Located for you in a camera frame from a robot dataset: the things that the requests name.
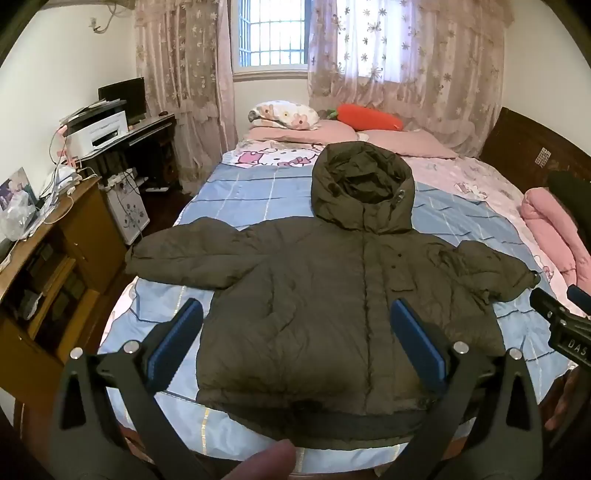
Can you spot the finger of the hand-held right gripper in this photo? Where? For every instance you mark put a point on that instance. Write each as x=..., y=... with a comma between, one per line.
x=578, y=297
x=545, y=302

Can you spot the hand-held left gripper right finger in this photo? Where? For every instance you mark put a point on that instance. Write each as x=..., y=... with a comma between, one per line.
x=418, y=346

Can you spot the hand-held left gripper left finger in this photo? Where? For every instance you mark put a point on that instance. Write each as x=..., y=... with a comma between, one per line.
x=178, y=339

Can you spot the olive hooded puffer jacket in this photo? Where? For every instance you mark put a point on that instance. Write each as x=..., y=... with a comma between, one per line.
x=300, y=300

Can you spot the person's right hand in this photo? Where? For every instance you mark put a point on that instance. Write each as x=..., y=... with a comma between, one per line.
x=561, y=406

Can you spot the person's left hand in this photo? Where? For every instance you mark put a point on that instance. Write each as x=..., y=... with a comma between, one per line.
x=263, y=461

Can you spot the folded pink blanket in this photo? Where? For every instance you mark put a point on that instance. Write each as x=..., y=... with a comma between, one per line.
x=554, y=240

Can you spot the white flower print cabinet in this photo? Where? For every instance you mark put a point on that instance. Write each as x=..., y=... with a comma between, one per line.
x=127, y=212

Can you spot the wooden cabinet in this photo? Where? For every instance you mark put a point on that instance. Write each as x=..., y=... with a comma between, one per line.
x=92, y=230

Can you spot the headboard sticker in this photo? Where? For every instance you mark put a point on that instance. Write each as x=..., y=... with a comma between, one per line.
x=543, y=156

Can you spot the dark wooden headboard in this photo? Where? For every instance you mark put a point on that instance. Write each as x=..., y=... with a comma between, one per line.
x=517, y=147

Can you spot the blue checked quilt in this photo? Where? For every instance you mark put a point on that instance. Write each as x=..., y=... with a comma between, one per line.
x=258, y=194

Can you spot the clear plastic bag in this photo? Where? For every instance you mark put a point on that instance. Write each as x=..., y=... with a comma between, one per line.
x=18, y=217

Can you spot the pink pillow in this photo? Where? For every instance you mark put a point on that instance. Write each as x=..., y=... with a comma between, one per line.
x=323, y=131
x=406, y=143

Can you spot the pink cartoon print bedsheet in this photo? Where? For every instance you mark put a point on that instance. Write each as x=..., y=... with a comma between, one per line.
x=277, y=154

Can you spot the black computer desk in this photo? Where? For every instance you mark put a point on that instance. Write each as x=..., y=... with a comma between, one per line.
x=147, y=127

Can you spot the white printer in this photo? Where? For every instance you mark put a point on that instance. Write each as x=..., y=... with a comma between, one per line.
x=97, y=134

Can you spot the orange carrot plush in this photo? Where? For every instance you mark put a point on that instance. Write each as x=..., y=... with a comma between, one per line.
x=369, y=117

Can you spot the beige floral lace curtain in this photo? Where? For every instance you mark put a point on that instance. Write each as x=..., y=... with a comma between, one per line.
x=184, y=92
x=438, y=83

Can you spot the black computer monitor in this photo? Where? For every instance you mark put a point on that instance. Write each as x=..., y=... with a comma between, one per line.
x=129, y=97

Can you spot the white floral pillow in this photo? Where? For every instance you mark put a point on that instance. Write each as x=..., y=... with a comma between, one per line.
x=286, y=115

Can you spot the barred window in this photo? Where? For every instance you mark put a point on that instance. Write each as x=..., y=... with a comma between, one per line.
x=272, y=37

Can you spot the photo frame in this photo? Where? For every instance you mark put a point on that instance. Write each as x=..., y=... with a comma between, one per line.
x=14, y=184

